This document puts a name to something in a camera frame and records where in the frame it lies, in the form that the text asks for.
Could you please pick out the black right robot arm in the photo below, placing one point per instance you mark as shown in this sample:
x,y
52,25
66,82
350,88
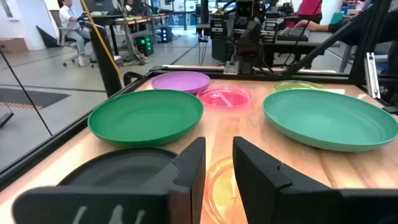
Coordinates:
x,y
248,46

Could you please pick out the purple plastic plate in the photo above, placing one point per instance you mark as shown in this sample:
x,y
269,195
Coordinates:
x,y
180,81

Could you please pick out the grey office chair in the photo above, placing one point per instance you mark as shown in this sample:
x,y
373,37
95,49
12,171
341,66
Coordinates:
x,y
62,34

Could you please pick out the silver aluminium bracket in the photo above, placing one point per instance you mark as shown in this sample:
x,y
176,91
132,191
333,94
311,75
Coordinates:
x,y
372,74

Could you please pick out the grey desk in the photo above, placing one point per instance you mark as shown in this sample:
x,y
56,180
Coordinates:
x,y
317,39

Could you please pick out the cardboard box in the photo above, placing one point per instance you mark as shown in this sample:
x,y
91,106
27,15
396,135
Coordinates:
x,y
12,45

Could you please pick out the thin black rod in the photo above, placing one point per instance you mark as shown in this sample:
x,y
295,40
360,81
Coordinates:
x,y
26,93

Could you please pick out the orange translucent plastic plate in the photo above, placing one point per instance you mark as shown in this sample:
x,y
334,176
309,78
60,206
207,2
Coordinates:
x,y
220,193

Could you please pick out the pink translucent plastic plate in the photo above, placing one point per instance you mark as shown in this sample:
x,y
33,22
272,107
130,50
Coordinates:
x,y
224,97

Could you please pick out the computer tower blue lights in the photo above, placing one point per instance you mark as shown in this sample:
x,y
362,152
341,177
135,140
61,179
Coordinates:
x,y
166,34

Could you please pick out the person's hand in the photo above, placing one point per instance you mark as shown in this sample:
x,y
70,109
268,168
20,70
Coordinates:
x,y
311,25

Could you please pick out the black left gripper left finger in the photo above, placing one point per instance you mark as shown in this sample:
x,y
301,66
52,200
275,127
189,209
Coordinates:
x,y
180,193

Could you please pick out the black hazard-striped floor mat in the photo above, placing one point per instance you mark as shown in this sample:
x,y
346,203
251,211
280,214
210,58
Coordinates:
x,y
31,97

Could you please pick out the computer tower green lights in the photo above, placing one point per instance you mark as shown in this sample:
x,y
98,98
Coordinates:
x,y
144,46

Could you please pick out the person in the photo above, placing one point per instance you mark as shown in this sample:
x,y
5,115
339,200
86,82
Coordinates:
x,y
70,18
334,27
308,7

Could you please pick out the black table frame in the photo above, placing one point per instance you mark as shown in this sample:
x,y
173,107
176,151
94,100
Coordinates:
x,y
46,148

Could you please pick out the teal plastic plate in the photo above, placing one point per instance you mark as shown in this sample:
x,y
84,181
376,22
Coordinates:
x,y
326,118

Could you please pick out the wooden desk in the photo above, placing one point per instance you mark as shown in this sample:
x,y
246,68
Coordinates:
x,y
136,21

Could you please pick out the black keyboard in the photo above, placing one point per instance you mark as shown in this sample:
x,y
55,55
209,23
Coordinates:
x,y
292,33

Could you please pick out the black plastic plate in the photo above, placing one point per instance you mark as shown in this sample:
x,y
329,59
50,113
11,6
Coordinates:
x,y
118,168

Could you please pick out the black camera rig beam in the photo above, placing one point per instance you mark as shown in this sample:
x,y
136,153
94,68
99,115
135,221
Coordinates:
x,y
104,68
314,53

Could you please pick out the light green translucent plate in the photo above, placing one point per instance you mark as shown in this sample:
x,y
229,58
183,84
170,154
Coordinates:
x,y
297,85

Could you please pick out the dark green plastic plate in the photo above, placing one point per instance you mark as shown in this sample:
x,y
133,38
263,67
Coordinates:
x,y
146,115

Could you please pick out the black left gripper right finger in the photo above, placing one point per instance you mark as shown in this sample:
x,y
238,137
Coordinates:
x,y
264,193

